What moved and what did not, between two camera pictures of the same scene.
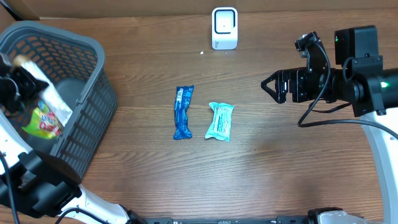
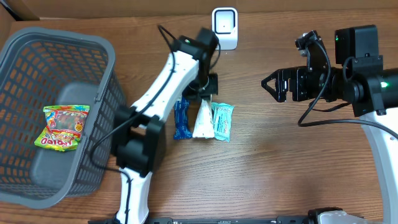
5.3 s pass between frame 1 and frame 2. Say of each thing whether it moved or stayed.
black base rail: stayed
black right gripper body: stayed
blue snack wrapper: stayed
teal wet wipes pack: stayed
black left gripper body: moved
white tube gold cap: moved
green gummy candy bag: moved
